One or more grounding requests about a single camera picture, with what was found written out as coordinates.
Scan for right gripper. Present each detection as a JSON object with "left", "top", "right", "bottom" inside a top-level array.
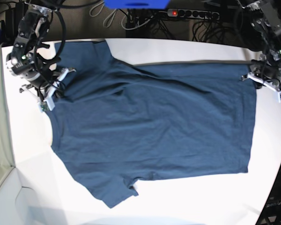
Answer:
[{"left": 19, "top": 67, "right": 76, "bottom": 102}]

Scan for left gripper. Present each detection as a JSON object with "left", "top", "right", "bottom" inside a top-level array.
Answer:
[{"left": 241, "top": 60, "right": 281, "bottom": 92}]

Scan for dark blue t-shirt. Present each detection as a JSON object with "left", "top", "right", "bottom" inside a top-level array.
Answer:
[{"left": 47, "top": 42, "right": 257, "bottom": 208}]

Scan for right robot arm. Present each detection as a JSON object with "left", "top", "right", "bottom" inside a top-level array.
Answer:
[{"left": 7, "top": 0, "right": 66, "bottom": 102}]

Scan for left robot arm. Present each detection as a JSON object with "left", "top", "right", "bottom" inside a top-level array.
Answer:
[{"left": 233, "top": 0, "right": 281, "bottom": 94}]

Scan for blue box overhead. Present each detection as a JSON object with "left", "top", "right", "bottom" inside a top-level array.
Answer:
[{"left": 104, "top": 0, "right": 170, "bottom": 9}]

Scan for black power strip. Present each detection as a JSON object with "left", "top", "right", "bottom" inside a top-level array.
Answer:
[{"left": 167, "top": 9, "right": 220, "bottom": 21}]

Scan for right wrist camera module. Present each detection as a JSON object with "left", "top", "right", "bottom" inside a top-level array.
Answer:
[{"left": 38, "top": 97, "right": 55, "bottom": 112}]

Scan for grey cable loops on floor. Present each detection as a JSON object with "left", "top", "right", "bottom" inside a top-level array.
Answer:
[{"left": 89, "top": 0, "right": 122, "bottom": 28}]

